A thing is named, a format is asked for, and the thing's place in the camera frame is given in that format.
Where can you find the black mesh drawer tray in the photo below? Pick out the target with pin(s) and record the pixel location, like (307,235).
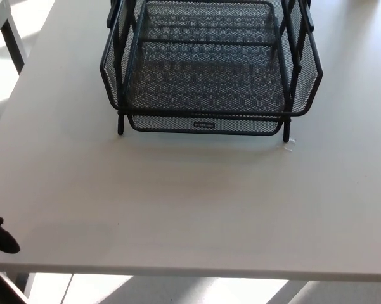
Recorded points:
(206,22)
(206,82)

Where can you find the black metal organizer frame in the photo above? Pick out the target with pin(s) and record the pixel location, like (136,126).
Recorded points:
(120,125)

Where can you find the grey desk leg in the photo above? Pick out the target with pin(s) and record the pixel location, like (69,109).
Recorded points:
(23,283)

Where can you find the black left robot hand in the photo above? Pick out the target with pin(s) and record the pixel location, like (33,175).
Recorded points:
(3,239)

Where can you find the black mesh tray with label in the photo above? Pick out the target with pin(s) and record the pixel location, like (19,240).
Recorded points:
(165,125)

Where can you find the clear tape piece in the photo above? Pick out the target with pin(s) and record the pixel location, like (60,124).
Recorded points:
(290,146)

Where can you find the dark brown wooden frame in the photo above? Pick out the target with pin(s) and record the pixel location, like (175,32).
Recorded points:
(3,288)

